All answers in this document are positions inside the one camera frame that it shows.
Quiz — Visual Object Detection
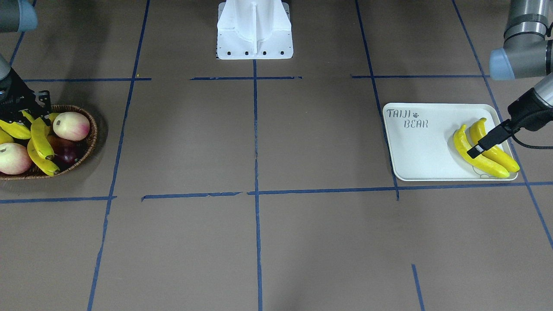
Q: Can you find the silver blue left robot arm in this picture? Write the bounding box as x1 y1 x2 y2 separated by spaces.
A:
465 0 553 159

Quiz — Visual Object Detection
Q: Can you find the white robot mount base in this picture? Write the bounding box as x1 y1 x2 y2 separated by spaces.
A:
216 0 294 60

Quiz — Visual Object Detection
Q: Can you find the pink white apple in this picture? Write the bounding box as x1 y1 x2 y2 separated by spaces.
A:
0 143 33 175

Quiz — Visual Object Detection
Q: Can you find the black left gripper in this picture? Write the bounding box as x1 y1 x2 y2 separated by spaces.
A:
467 88 553 158

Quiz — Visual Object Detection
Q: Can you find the brown wicker basket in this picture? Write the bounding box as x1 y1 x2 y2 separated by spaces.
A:
0 105 99 181

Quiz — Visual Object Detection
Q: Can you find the yellow banana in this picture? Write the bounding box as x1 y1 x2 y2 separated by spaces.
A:
26 139 61 176
453 124 510 178
469 117 520 172
21 110 55 161

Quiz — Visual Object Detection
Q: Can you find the white bear tray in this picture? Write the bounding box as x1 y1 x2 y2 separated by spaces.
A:
382 102 500 181

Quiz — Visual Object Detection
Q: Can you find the yellow starfruit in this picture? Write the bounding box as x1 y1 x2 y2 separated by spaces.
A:
0 120 31 144

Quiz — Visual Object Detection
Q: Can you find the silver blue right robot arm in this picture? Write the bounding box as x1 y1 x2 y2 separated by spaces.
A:
0 0 52 123

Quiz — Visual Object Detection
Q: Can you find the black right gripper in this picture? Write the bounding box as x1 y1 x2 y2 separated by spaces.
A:
0 69 51 122

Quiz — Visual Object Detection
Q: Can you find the pink white peach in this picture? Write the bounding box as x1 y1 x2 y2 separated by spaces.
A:
53 112 91 141

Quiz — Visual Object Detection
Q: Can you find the dark purple fruit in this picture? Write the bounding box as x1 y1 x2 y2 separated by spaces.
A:
47 135 82 171

